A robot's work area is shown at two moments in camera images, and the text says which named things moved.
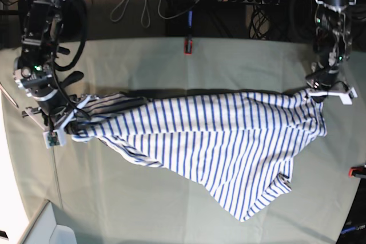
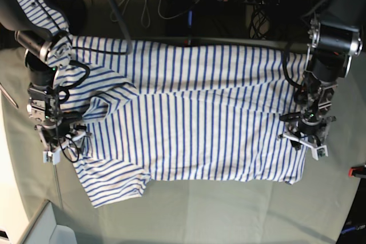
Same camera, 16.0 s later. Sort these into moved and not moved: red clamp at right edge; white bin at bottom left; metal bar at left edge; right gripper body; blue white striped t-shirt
Moved: right gripper body; blue white striped t-shirt
Not moved: metal bar at left edge; red clamp at right edge; white bin at bottom left
